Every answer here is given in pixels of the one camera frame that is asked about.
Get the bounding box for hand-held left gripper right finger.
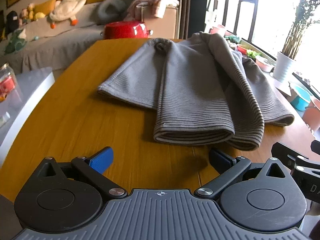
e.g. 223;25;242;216
194;148;291;201

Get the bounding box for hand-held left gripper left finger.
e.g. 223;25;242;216
37;146;128;200

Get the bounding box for grey striped garment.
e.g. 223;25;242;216
97;31;295;152

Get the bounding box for pink clothes pile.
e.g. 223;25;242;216
124;0;180;22

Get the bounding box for pink plastic bucket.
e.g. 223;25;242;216
302;97;320;132

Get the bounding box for teal plastic basin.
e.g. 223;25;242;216
290;83;313;112

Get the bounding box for white plant pot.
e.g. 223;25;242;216
272;52;297;82

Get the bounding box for pink bowl planter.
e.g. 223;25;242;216
255;56;275;73

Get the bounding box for glass jar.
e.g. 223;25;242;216
0;64;20;103

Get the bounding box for green toy animal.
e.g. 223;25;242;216
224;35;242;44

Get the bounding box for tall bamboo plant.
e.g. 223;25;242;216
282;0;320;60

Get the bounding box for grey covered sofa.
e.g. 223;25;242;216
0;0;160;77

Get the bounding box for pink plastic basin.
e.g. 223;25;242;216
209;24;227;36

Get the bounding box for red pot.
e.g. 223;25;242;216
100;21;153;40

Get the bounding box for green dinosaur plush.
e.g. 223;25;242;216
4;27;27;55

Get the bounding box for beige box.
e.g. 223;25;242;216
136;5;178;40

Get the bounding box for grey neck pillow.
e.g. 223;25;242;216
96;0;127;25

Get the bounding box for white upright vacuum cleaner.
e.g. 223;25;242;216
204;0;225;34

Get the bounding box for dark curtain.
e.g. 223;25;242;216
175;0;209;40

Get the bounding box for white goose plush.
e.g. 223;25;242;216
49;0;88;29

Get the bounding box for black plush toy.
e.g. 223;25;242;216
4;10;20;39

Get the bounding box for pink and yellow plush toys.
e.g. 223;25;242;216
19;3;35;24

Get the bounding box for black window frame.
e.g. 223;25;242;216
224;0;320;53

